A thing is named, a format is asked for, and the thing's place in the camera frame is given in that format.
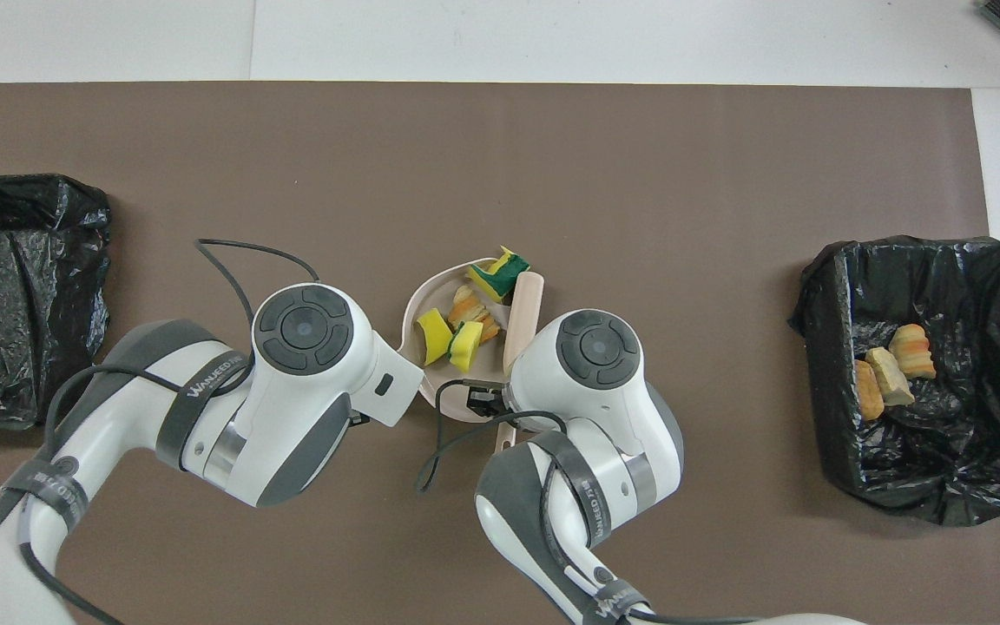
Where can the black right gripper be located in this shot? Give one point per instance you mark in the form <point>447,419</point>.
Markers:
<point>487,402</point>

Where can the small yellow sponge piece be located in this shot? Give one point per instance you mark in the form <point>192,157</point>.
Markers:
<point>432,338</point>

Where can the orange striped bread slices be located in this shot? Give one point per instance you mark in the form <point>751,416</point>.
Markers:
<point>470,308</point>

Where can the beige hand brush black bristles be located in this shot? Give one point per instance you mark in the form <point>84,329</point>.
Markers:
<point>524,312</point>

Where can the beige plastic dustpan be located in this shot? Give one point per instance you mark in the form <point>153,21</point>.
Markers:
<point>424,299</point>

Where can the notched green yellow sponge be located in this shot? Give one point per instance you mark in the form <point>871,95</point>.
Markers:
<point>500,273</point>

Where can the brown waffle sponge piece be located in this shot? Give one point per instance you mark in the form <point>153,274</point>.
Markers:
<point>869,391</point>

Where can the pale cream sponge piece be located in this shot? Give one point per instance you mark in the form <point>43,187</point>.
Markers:
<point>891,378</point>

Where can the orange striped sponge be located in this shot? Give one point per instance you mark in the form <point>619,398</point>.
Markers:
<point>912,350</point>

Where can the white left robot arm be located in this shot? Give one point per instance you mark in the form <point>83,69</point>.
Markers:
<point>309,373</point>

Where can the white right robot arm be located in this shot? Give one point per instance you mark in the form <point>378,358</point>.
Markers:
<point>604,391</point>

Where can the black bag lined bin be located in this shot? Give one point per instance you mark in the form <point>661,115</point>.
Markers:
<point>23,295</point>
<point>969,451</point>

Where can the brown table mat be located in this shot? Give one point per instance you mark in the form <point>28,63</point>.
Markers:
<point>639,174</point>

